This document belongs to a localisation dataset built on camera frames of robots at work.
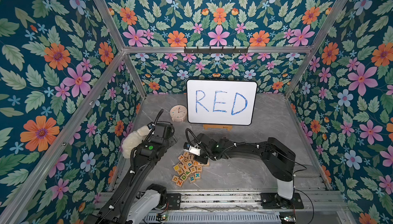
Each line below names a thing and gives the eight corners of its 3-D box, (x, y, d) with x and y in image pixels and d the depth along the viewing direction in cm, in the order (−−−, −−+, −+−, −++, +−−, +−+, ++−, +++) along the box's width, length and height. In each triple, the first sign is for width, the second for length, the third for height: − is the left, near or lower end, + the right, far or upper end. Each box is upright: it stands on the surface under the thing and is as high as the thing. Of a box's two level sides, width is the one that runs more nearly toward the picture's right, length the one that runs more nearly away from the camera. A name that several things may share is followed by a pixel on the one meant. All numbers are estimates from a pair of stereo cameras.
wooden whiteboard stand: (203, 129, 102) (203, 125, 98) (203, 127, 103) (203, 122, 99) (231, 131, 101) (232, 127, 97) (231, 129, 102) (232, 125, 98)
